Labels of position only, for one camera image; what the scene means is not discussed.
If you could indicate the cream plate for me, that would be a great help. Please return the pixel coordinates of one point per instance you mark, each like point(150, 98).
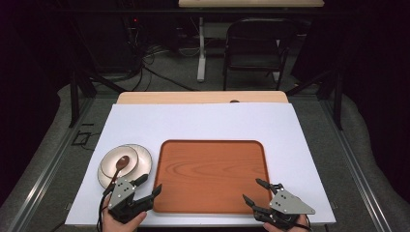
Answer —
point(144, 161)

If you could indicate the white desk leg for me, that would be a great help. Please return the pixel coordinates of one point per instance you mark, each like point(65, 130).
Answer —
point(201, 64)

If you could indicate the light wooden table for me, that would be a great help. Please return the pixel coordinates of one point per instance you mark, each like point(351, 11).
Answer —
point(199, 97)

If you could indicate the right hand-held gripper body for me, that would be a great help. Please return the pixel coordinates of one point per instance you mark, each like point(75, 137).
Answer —
point(287, 205)

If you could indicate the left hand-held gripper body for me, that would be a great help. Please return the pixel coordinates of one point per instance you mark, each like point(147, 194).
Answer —
point(122, 192)

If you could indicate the brown wooden spoon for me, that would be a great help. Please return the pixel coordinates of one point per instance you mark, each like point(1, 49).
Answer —
point(122, 163)

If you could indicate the aluminium floor rail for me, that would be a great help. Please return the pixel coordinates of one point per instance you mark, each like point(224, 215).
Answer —
point(48, 175)
point(357, 175)

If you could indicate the black folding chair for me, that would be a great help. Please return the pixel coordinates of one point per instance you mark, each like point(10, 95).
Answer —
point(257, 42)

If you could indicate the white table mat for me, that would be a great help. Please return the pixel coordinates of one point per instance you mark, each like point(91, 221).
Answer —
point(199, 121)

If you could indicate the black floor socket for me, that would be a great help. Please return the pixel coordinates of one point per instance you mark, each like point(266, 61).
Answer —
point(81, 138)

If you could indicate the black metal stand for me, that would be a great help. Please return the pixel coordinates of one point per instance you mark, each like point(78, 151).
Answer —
point(337, 100)
point(74, 96)

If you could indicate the person's right hand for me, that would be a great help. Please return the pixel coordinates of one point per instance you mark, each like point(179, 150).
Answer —
point(299, 226)

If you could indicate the person's left hand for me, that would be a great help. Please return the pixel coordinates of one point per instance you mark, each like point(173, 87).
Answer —
point(120, 225)

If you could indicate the brown wooden tray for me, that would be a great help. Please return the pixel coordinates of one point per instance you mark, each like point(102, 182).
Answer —
point(209, 177)

